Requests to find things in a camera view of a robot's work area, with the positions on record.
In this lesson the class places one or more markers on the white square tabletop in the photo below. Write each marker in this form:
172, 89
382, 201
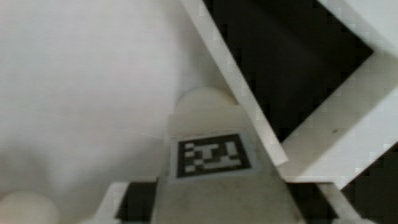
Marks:
103, 58

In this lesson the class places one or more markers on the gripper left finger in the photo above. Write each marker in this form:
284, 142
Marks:
126, 204

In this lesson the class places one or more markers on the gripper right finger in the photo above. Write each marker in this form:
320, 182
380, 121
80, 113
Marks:
323, 205

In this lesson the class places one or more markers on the white u-shaped obstacle fence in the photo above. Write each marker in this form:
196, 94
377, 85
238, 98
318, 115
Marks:
350, 130

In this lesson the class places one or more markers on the white table leg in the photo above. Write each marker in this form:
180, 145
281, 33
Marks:
219, 186

